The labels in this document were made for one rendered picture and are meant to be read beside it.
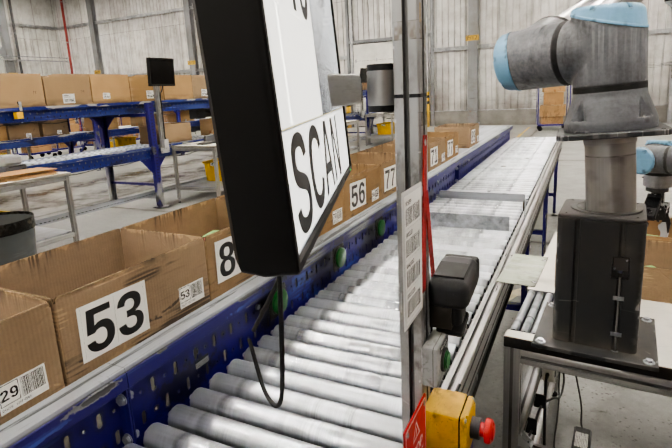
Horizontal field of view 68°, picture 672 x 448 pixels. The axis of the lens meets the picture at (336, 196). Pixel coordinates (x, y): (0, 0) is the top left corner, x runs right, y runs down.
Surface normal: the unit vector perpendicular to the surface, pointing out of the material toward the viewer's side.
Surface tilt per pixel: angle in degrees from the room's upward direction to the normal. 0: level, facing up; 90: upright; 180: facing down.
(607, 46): 90
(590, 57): 93
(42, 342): 90
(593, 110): 72
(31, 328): 90
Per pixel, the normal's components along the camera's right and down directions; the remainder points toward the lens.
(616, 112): -0.38, -0.14
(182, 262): 0.90, 0.05
